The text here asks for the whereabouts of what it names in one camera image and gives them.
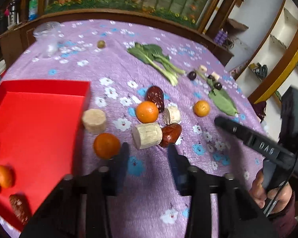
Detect glossy red date front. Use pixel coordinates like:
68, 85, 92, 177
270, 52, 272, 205
159, 123, 182, 148

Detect white cylinder front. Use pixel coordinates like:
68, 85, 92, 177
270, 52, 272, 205
132, 123, 163, 149

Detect white cylinder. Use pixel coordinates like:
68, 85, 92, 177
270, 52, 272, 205
132, 123, 163, 149
163, 106, 181, 125

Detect orange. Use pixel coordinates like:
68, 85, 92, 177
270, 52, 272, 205
93, 133, 120, 160
193, 100, 210, 117
0, 165, 14, 189
135, 101, 159, 124

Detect right hand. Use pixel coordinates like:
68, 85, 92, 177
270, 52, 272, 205
249, 170, 292, 214

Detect white cylinder middle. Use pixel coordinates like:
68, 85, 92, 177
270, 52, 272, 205
163, 106, 181, 125

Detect beige cylinder near box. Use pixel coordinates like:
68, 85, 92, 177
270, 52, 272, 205
82, 108, 106, 135

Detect dark red date far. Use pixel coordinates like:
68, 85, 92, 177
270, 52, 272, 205
145, 86, 165, 113

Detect large green cabbage leaf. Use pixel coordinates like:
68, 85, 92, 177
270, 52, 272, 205
196, 70, 238, 116

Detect purple floral tablecloth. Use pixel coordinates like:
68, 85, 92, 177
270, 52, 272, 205
4, 19, 263, 237

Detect dark plum right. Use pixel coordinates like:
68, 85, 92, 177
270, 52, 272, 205
213, 82, 222, 90

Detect dark plum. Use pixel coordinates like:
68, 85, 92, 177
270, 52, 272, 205
213, 82, 222, 90
187, 71, 197, 81

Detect dark plum left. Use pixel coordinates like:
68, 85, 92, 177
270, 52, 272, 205
187, 71, 197, 81

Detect red shallow box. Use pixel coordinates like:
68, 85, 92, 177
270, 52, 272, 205
0, 80, 91, 230

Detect small date by leaf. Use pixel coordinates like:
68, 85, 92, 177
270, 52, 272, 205
208, 75, 215, 81

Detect far beige cylinder right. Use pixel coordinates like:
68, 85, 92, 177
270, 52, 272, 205
211, 72, 220, 81

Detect far beige cylinder left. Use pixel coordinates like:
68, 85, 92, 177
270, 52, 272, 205
199, 64, 208, 73

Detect wrinkled date in box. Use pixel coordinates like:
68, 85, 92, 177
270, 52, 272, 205
9, 194, 30, 225

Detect bok choy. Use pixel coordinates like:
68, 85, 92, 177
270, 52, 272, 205
127, 42, 186, 86

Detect green grape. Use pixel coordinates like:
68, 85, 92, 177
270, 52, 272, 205
97, 40, 106, 49

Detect purple bottles on cabinet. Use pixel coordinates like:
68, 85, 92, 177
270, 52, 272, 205
214, 29, 228, 46

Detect clear plastic cup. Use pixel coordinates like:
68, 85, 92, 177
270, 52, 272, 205
33, 22, 60, 58

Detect green label plastic bottle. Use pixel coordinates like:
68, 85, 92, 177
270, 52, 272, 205
28, 0, 38, 21

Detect black steel thermos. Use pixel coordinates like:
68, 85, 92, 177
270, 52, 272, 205
8, 0, 19, 28

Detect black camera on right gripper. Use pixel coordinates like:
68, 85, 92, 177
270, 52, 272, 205
279, 86, 298, 143

